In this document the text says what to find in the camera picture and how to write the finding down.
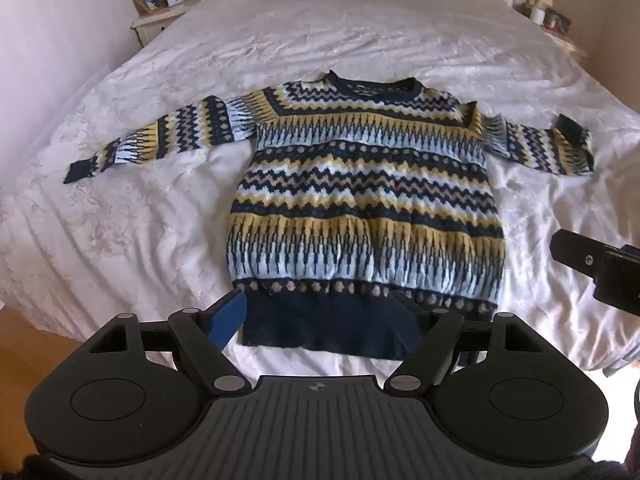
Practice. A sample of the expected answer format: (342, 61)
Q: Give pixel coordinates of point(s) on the wooden photo frame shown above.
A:
(148, 2)

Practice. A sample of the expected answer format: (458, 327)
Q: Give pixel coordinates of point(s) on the white cylindrical container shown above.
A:
(538, 15)

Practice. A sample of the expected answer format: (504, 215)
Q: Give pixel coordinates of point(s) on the dark photo frame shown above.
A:
(556, 20)

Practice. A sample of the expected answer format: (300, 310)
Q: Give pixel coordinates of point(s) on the navy yellow patterned knit sweater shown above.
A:
(360, 185)

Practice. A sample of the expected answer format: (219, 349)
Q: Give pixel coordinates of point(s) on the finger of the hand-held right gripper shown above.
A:
(580, 255)

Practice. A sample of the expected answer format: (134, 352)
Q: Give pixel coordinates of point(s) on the white floral bed cover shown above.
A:
(325, 35)

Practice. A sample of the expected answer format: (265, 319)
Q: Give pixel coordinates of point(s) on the cream nightstand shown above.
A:
(570, 42)
(155, 25)

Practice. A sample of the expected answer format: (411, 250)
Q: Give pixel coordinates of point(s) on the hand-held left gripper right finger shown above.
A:
(407, 322)

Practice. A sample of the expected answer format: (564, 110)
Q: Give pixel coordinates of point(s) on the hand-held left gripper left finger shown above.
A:
(227, 317)

